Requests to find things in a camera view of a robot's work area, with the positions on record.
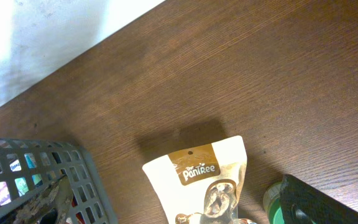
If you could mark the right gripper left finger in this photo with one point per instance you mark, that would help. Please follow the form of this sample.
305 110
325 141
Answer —
48 206

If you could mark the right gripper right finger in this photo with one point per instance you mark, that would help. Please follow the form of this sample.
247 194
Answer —
302 203

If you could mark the green lidded jar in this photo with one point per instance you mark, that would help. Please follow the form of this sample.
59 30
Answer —
274 210

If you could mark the orange spaghetti packet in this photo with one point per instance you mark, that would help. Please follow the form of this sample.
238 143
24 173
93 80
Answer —
78 216

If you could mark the grey plastic shopping basket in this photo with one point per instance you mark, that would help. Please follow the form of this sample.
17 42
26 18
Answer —
28 166

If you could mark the white brown mushroom pouch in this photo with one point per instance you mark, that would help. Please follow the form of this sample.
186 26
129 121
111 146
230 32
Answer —
201 184

